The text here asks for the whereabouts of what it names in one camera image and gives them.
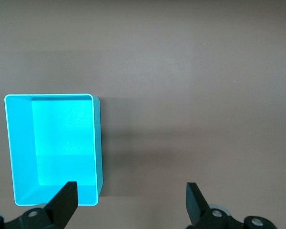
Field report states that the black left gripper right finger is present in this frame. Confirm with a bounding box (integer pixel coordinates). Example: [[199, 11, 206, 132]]
[[186, 182, 234, 229]]

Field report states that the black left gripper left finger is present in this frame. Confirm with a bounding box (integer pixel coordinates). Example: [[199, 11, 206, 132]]
[[16, 181, 79, 229]]

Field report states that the teal plastic storage bin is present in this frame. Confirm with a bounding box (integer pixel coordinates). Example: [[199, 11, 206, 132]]
[[4, 94, 103, 207]]

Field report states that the brown table cover sheet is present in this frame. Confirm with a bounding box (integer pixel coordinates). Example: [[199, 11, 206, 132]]
[[0, 0, 286, 229]]

